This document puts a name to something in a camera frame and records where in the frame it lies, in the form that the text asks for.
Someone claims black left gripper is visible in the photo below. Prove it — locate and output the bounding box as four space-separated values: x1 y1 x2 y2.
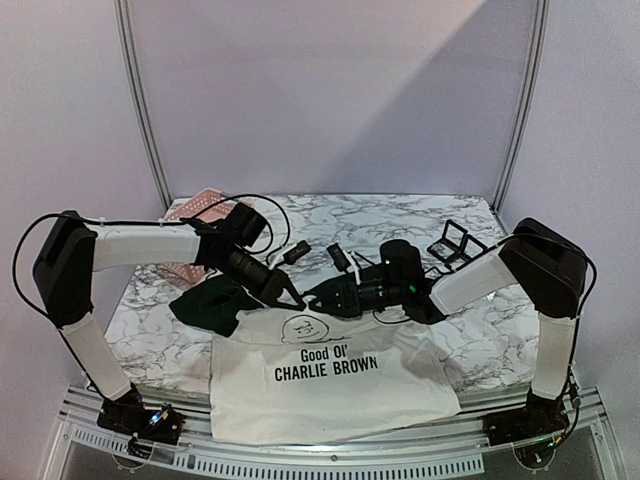
215 245 306 312

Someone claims white and green t-shirt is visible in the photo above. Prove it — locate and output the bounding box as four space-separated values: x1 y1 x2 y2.
170 275 460 445

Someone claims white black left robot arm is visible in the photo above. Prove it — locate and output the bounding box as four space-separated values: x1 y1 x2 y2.
33 203 305 445

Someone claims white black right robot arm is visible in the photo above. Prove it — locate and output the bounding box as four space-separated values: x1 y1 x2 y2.
306 218 597 450

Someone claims pink plastic perforated basket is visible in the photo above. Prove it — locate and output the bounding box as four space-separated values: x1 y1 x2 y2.
154 187 256 286

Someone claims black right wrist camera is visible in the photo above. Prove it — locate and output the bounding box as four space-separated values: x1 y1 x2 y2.
379 239 425 287

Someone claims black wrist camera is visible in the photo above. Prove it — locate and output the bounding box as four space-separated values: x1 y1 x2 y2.
379 239 425 287
224 203 267 247

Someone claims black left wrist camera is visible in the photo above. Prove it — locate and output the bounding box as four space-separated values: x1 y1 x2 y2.
224 203 267 247

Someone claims black wire frame organizer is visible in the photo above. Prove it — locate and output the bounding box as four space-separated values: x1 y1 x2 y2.
427 219 488 271

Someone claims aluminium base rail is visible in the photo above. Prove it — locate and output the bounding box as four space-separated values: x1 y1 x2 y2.
44 387 626 479

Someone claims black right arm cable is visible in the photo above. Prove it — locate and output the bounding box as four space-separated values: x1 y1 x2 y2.
327 234 601 441

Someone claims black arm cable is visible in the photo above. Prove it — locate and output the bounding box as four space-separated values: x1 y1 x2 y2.
327 234 601 441
12 194 311 321

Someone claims aluminium left corner post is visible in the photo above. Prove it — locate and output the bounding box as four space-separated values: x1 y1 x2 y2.
114 0 173 209

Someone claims aluminium corner post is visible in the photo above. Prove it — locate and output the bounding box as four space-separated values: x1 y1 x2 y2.
491 0 550 217
114 0 173 209

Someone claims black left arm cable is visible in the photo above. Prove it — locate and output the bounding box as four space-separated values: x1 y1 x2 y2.
12 194 311 321

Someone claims aluminium right corner post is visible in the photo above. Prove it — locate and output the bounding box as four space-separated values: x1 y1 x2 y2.
491 0 550 217

